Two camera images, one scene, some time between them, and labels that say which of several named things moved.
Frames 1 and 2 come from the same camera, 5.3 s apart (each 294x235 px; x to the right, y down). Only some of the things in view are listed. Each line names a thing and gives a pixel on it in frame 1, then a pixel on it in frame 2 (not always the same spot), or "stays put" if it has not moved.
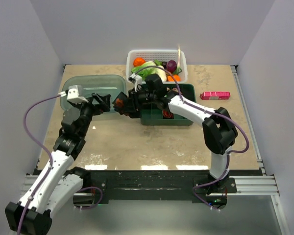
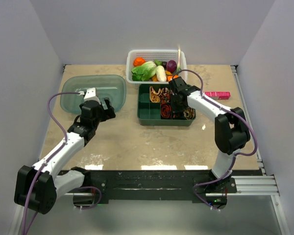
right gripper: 134,101 to 175,109
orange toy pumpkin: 138,61 stays put
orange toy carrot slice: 177,77 stays put
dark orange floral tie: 119,102 to 176,115
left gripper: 103,106 to 105,116
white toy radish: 161,73 stays put
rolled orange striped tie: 167,114 stays put
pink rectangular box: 215,95 stays put
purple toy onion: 171,66 stays put
